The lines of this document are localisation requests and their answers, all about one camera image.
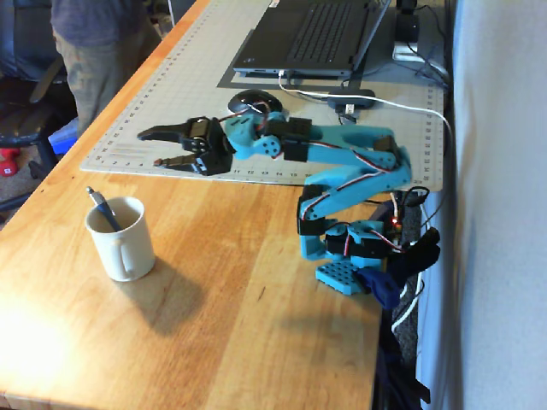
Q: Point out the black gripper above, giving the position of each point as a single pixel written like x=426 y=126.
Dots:
x=204 y=147

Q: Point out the dark blue silver pen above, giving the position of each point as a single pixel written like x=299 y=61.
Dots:
x=104 y=210

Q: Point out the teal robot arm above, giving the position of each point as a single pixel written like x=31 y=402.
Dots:
x=342 y=136

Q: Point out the white ceramic mug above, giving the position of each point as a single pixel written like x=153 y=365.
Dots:
x=128 y=245

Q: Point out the grey gridded cutting mat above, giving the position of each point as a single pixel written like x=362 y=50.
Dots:
x=179 y=85

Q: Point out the black computer mouse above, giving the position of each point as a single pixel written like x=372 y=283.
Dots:
x=248 y=100

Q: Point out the blue plastic bin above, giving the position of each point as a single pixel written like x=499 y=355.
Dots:
x=64 y=136

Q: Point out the standing person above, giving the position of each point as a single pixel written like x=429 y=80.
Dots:
x=94 y=21

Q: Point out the black office chair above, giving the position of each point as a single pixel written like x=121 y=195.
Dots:
x=21 y=124

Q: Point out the red dumbbell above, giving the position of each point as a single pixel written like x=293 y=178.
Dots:
x=7 y=164

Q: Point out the dark grey laptop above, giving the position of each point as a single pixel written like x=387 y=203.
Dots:
x=316 y=34

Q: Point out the black usb hub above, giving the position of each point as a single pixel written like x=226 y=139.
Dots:
x=351 y=98

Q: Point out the blue black spring clamp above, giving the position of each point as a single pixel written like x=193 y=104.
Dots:
x=380 y=286

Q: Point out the black device on silver stand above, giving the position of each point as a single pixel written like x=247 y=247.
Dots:
x=407 y=25

